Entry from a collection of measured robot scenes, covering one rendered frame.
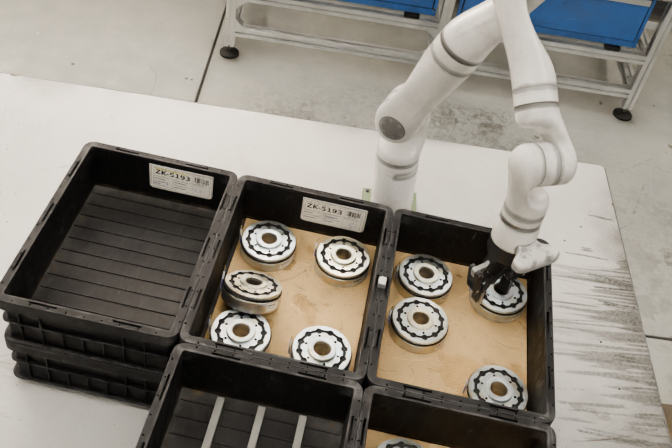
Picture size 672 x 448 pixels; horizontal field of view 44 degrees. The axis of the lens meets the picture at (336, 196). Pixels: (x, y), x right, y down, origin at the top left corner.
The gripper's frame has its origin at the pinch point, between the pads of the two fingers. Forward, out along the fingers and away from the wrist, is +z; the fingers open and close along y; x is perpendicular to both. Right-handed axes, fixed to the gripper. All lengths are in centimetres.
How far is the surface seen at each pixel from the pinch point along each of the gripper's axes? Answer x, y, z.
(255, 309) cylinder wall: -12.5, 41.7, -0.2
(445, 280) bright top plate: -6.5, 5.4, 1.8
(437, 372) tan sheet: 8.6, 16.5, 4.8
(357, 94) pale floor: -156, -75, 87
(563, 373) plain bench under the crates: 12.6, -14.4, 17.9
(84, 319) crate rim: -17, 69, -6
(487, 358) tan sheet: 9.7, 6.5, 4.8
